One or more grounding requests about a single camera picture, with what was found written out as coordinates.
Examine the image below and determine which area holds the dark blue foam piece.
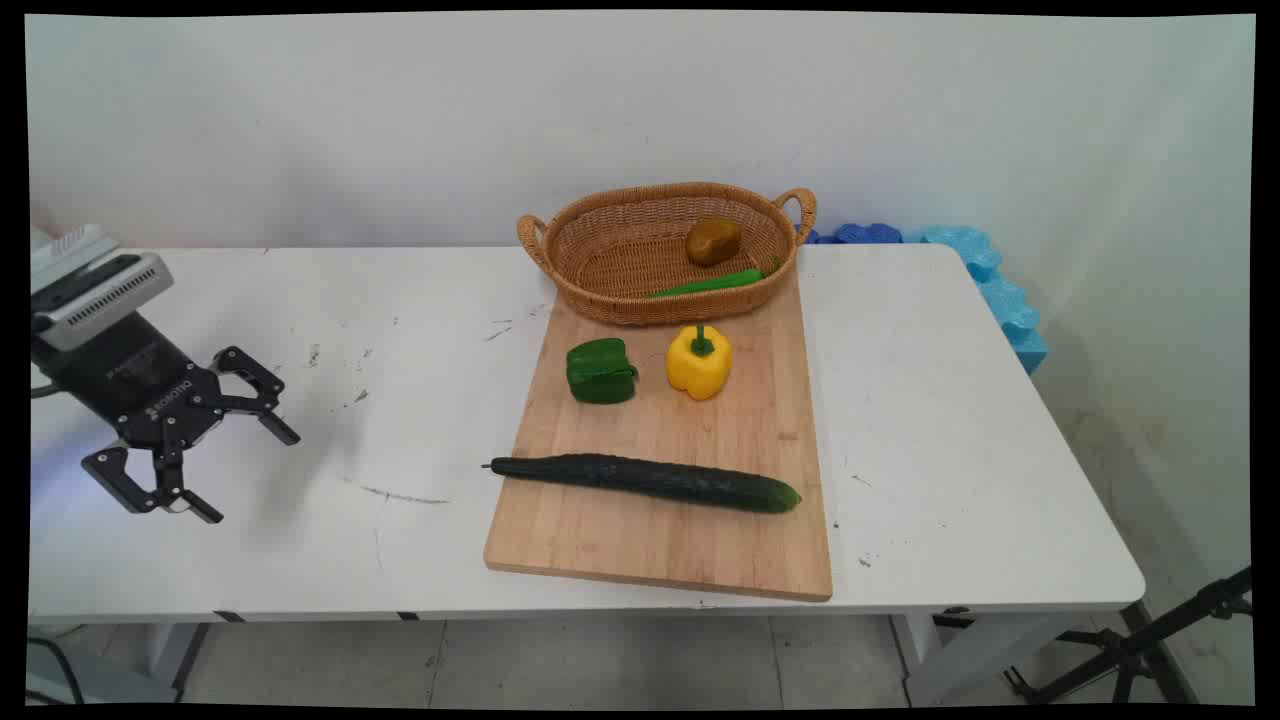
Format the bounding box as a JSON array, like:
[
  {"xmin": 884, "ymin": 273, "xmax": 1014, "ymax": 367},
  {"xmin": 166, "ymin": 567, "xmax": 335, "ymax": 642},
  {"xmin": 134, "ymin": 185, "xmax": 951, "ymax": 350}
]
[{"xmin": 803, "ymin": 222, "xmax": 905, "ymax": 246}]

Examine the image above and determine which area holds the black floor cable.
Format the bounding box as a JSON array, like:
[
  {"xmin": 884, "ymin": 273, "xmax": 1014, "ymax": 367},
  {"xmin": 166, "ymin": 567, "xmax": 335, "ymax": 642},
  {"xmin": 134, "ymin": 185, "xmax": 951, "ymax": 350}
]
[{"xmin": 28, "ymin": 636, "xmax": 87, "ymax": 706}]

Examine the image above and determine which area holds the wooden cutting board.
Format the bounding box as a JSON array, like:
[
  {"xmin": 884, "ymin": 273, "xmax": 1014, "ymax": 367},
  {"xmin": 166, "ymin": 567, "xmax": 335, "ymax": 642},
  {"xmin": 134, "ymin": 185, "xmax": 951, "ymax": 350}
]
[{"xmin": 483, "ymin": 268, "xmax": 834, "ymax": 603}]

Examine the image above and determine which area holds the yellow bell pepper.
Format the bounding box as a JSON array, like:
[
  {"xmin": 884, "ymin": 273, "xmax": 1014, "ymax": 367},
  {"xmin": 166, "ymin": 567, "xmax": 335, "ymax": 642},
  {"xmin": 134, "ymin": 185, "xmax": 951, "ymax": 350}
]
[{"xmin": 666, "ymin": 324, "xmax": 733, "ymax": 402}]

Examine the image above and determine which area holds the small green cucumber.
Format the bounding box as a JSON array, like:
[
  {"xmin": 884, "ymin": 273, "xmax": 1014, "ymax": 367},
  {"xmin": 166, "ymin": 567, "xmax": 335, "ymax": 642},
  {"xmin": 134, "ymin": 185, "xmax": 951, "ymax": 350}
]
[{"xmin": 648, "ymin": 257, "xmax": 783, "ymax": 299}]

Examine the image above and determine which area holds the white table leg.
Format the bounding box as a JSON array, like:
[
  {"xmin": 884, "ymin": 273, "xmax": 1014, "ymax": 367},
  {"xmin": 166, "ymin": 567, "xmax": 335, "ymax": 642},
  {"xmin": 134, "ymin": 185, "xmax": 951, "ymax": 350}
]
[
  {"xmin": 140, "ymin": 622, "xmax": 213, "ymax": 701},
  {"xmin": 890, "ymin": 612, "xmax": 1076, "ymax": 707}
]

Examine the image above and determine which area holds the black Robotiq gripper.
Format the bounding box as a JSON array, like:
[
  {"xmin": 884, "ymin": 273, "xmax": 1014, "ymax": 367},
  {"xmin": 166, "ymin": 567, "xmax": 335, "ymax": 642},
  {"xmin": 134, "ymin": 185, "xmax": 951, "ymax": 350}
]
[{"xmin": 32, "ymin": 312, "xmax": 301, "ymax": 525}]

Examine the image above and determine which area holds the brown potato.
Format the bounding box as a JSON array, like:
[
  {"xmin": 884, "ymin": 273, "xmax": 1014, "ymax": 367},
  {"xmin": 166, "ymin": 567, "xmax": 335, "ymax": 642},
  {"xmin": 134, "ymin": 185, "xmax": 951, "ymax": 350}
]
[{"xmin": 686, "ymin": 217, "xmax": 744, "ymax": 268}]

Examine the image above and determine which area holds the woven wicker basket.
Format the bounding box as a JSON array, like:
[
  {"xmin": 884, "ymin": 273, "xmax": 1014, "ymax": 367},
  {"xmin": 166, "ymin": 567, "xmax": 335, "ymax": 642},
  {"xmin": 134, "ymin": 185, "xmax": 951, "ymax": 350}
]
[{"xmin": 516, "ymin": 182, "xmax": 818, "ymax": 327}]

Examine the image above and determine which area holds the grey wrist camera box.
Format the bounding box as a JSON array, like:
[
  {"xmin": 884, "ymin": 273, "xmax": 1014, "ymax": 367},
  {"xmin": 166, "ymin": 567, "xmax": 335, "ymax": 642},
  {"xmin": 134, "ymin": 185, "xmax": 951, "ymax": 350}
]
[{"xmin": 32, "ymin": 252, "xmax": 175, "ymax": 352}]

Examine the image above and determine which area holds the light blue foam piece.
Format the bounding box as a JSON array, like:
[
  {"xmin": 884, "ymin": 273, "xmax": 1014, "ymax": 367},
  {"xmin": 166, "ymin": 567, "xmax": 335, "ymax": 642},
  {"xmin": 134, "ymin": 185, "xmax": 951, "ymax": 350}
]
[{"xmin": 904, "ymin": 225, "xmax": 1050, "ymax": 376}]

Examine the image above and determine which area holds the green bell pepper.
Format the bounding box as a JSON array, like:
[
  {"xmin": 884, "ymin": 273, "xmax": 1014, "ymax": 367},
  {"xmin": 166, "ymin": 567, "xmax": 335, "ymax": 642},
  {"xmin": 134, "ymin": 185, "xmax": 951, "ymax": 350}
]
[{"xmin": 565, "ymin": 338, "xmax": 640, "ymax": 406}]

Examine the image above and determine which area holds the dark green cucumber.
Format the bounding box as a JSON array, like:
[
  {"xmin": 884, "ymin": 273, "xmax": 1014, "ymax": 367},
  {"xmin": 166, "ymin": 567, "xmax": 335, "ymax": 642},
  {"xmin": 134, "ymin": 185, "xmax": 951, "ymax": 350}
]
[{"xmin": 481, "ymin": 454, "xmax": 803, "ymax": 515}]

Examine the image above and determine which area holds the black tripod stand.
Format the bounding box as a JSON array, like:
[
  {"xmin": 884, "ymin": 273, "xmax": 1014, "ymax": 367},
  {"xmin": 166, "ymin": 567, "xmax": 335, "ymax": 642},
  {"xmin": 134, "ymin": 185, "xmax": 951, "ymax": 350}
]
[{"xmin": 935, "ymin": 566, "xmax": 1254, "ymax": 706}]

